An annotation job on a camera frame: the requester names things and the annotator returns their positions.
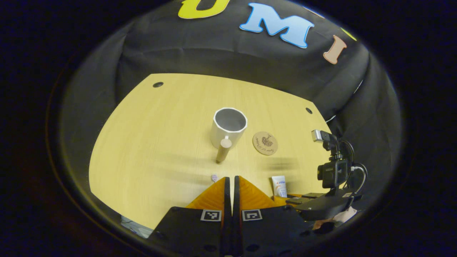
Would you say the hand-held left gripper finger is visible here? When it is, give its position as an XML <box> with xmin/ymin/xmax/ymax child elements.
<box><xmin>233</xmin><ymin>176</ymin><xmax>322</xmax><ymax>257</ymax></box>
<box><xmin>148</xmin><ymin>177</ymin><xmax>232</xmax><ymax>257</ymax></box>

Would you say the black camera cable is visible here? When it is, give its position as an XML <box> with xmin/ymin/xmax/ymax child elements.
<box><xmin>339</xmin><ymin>140</ymin><xmax>368</xmax><ymax>195</ymax></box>

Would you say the black backdrop cloth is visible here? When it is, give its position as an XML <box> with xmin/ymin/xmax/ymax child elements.
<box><xmin>59</xmin><ymin>0</ymin><xmax>402</xmax><ymax>236</ymax></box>

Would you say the white toothpaste tube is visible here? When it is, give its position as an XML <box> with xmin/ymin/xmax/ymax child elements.
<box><xmin>271</xmin><ymin>175</ymin><xmax>288</xmax><ymax>198</ymax></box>

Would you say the white cup with wooden handle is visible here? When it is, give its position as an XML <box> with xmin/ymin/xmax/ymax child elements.
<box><xmin>210</xmin><ymin>107</ymin><xmax>248</xmax><ymax>164</ymax></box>

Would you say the round wooden coaster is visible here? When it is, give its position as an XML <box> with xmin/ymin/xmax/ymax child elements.
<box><xmin>252</xmin><ymin>131</ymin><xmax>278</xmax><ymax>156</ymax></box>

